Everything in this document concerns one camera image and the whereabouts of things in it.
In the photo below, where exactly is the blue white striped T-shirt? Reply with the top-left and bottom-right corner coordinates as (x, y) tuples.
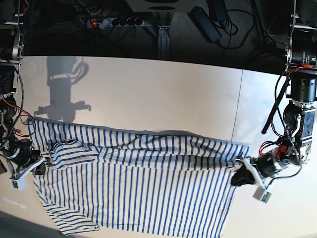
(28, 119), (249, 238)

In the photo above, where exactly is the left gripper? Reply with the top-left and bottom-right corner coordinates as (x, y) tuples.
(230, 148), (295, 190)

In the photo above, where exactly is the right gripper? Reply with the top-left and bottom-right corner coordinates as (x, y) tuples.
(4, 139), (52, 177)

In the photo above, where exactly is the black power adapter brick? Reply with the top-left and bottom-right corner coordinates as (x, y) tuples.
(188, 6), (221, 43)

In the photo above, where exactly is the black floor cable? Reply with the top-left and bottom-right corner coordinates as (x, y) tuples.
(212, 9), (258, 49)

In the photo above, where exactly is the grey power strip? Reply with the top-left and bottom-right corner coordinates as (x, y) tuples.
(87, 17), (146, 29)

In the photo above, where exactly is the black object at table edge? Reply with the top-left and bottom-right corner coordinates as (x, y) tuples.
(0, 155), (7, 175)

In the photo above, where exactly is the aluminium frame post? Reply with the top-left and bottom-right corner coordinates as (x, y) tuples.
(157, 12), (171, 60)

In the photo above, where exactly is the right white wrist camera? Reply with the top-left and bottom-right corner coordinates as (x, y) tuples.
(9, 176), (25, 190)

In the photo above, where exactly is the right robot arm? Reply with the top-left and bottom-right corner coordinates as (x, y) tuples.
(0, 0), (47, 190)

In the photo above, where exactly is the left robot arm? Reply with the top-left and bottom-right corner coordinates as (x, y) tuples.
(230, 0), (317, 196)

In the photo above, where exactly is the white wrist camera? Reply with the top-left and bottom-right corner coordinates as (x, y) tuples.
(253, 187), (271, 203)
(9, 176), (25, 190)

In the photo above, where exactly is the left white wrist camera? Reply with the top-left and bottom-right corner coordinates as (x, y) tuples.
(253, 187), (271, 203)

